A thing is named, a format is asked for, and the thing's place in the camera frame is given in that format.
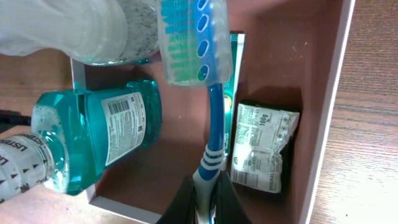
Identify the blue toothbrush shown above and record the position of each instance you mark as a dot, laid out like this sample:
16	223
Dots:
194	41

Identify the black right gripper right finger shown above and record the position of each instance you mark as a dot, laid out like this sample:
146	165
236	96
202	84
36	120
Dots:
228	208

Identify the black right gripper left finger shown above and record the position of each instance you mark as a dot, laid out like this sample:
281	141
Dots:
182	208

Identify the teal toothpaste tube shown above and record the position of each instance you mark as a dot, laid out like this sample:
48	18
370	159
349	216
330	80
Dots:
230	88

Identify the blue mouthwash bottle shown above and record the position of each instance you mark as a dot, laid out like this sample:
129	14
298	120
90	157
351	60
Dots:
75	135

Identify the purple foam soap pump bottle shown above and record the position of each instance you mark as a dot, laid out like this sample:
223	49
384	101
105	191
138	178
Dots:
93	32

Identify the white cardboard box pink inside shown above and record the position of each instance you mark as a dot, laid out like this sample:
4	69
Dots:
292	58

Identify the green Dettol soap pack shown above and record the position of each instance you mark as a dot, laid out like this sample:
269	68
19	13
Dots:
261	135

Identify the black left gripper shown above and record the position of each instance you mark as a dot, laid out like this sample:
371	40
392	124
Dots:
9	119

